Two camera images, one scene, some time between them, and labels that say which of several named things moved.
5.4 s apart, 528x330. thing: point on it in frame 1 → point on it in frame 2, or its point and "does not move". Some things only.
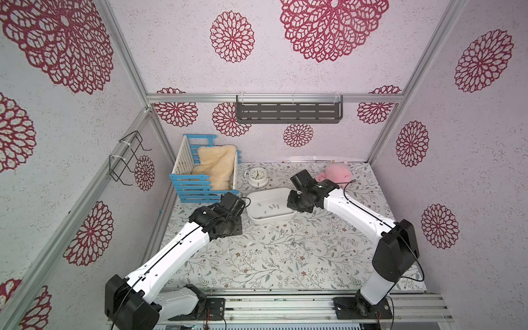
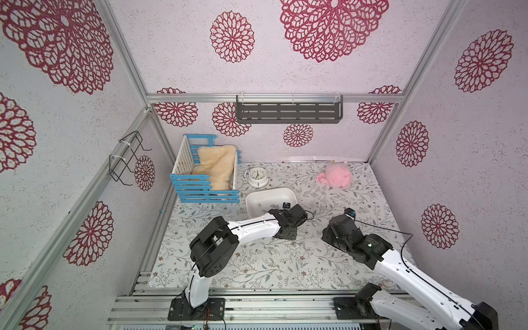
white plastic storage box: (267, 203) does not move
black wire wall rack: (118, 163) does not move
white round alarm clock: (257, 177) does not move
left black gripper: (237, 229) → (293, 236)
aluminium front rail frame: (319, 309) does not move
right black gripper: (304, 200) → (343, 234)
